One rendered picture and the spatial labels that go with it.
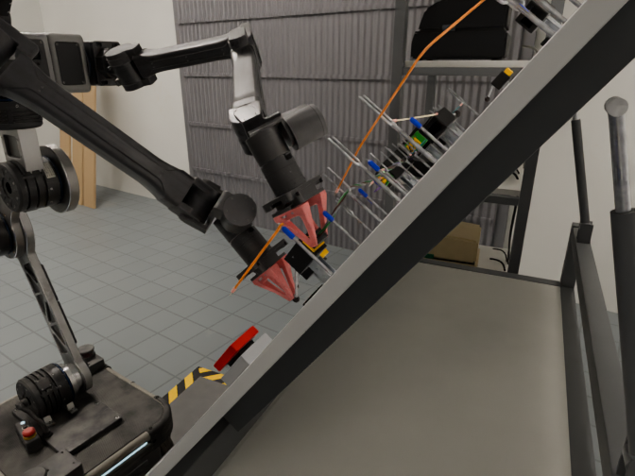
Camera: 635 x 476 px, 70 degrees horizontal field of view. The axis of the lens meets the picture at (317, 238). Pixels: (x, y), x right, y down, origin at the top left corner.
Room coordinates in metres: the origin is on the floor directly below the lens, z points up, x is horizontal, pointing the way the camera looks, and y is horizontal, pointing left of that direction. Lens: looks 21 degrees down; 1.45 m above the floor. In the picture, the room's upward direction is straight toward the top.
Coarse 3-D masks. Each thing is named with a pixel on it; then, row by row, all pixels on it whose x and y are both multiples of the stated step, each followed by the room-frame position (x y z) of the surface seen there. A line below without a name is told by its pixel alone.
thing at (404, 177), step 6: (396, 150) 1.38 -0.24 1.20; (402, 150) 1.39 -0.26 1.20; (390, 156) 1.36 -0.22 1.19; (402, 156) 1.37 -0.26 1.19; (384, 162) 1.34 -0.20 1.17; (390, 162) 1.35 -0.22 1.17; (402, 162) 1.36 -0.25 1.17; (396, 168) 1.34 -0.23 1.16; (402, 168) 1.34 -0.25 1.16; (408, 168) 1.40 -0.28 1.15; (396, 174) 1.33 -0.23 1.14; (402, 174) 1.35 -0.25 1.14; (408, 180) 1.35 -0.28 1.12; (414, 180) 1.35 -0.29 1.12; (390, 186) 1.36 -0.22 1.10; (408, 186) 1.36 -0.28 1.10
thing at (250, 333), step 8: (240, 336) 0.48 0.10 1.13; (248, 336) 0.49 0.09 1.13; (232, 344) 0.47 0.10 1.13; (240, 344) 0.47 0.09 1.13; (248, 344) 0.49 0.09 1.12; (224, 352) 0.47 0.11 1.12; (232, 352) 0.46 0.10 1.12; (240, 352) 0.47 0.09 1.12; (224, 360) 0.47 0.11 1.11; (232, 360) 0.47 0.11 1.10; (216, 368) 0.47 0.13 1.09
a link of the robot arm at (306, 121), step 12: (240, 108) 0.81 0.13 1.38; (252, 108) 0.79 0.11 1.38; (300, 108) 0.80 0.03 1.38; (312, 108) 0.76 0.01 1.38; (240, 120) 0.76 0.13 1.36; (252, 120) 0.76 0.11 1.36; (264, 120) 0.77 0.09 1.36; (288, 120) 0.75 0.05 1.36; (300, 120) 0.75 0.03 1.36; (312, 120) 0.75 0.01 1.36; (324, 120) 0.75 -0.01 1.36; (300, 132) 0.74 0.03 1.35; (312, 132) 0.75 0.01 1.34; (324, 132) 0.76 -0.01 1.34; (300, 144) 0.74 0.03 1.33
